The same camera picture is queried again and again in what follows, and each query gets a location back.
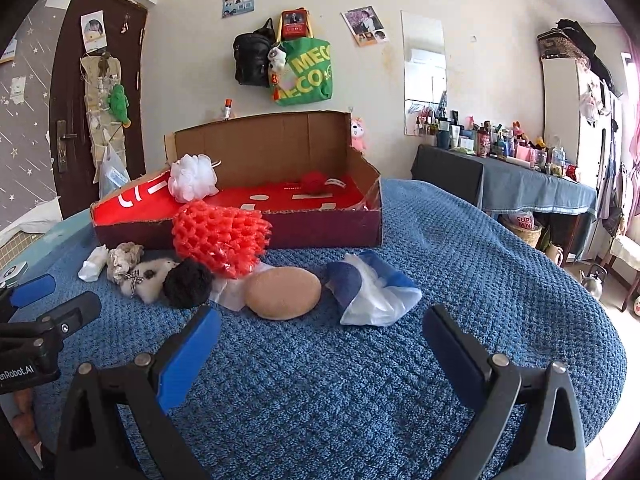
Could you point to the round tan sponge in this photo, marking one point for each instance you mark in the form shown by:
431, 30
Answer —
282, 292

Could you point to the wicker basket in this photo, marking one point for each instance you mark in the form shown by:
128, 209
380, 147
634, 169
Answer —
525, 232

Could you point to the black mesh pouf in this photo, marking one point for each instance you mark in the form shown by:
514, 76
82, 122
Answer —
187, 285

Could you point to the red foam net sleeve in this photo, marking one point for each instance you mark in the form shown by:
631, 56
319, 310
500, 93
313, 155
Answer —
220, 235

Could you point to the green plush toy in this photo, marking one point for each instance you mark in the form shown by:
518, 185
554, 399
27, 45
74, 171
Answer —
119, 102

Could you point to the wall photo poster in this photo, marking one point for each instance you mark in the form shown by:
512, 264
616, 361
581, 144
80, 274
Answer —
365, 25

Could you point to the group of cosmetic bottles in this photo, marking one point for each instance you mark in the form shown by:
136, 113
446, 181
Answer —
500, 142

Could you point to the cream lace scrunchie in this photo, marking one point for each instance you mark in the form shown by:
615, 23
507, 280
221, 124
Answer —
122, 257

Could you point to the green tote bag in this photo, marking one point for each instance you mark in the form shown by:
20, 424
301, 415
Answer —
307, 77

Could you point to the patterned suitcase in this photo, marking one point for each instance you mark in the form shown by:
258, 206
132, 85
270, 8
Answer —
560, 42

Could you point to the beige hanging door organizer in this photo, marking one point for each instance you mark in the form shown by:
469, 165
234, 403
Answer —
97, 90

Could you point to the clear hanging plastic bag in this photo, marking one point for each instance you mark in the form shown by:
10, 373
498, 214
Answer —
112, 175

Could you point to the cardboard box red bottom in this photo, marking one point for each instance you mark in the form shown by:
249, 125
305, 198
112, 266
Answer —
300, 135

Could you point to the white paper on wallpaper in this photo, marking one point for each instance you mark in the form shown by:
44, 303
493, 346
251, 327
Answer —
17, 91

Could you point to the black backpack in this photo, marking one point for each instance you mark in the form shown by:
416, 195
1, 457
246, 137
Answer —
252, 57

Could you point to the dark grey cloth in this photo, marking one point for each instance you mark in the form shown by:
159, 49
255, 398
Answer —
447, 172

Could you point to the blue knitted blanket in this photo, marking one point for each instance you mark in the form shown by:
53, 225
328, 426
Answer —
325, 385

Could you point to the orange capped stick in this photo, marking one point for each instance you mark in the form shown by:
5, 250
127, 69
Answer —
228, 109

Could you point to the pink curtain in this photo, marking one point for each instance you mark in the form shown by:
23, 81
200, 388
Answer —
632, 100

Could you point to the red yarn ball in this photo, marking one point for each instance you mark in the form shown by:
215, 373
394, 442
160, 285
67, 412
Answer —
312, 182

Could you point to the black bag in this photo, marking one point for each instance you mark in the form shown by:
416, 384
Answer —
585, 40

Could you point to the photo sheet on door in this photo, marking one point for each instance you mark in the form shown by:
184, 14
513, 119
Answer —
92, 30

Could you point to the white jug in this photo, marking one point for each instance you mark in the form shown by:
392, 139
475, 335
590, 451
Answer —
554, 254

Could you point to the person's left hand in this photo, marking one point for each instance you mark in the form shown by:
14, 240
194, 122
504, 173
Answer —
24, 417

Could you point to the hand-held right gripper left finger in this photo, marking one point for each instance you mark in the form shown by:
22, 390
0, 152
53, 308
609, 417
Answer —
187, 360

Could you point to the dark brown door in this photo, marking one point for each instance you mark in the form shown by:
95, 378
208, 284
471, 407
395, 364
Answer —
67, 85

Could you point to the metal kettle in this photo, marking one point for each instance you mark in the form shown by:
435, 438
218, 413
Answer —
594, 282

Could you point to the blue cloth covered table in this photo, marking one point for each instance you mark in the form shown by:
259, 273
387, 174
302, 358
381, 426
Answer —
530, 185

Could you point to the frameless wall mirror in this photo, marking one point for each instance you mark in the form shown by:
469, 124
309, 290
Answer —
422, 70

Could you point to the beige grid pattern mat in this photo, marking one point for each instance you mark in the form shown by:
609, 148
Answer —
20, 250

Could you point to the light blue sheet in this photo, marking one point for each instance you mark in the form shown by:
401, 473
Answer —
75, 222

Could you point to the white plush star with bow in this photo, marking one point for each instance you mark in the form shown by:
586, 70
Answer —
150, 280

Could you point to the pink plush toy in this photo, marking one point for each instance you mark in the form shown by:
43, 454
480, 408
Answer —
358, 132

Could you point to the small hanging door ornament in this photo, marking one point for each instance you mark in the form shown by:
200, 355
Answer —
125, 22

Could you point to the small white cloth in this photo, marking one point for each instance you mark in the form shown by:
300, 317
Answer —
92, 265

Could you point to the orange hanging charm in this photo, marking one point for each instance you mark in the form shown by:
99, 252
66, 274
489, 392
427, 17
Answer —
276, 85

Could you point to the white wardrobe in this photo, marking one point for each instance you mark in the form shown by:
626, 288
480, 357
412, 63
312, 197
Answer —
562, 110

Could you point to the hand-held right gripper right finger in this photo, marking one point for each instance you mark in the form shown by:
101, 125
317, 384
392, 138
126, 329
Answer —
450, 345

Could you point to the framed wall picture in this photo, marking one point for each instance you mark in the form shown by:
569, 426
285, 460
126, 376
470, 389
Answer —
7, 50

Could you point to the blue white sponge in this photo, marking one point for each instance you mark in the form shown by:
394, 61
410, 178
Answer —
370, 290

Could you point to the white mesh bath pouf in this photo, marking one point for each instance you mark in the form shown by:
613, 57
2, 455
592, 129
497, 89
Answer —
192, 177

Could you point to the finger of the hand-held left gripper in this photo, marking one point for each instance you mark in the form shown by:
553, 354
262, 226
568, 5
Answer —
32, 289
75, 312

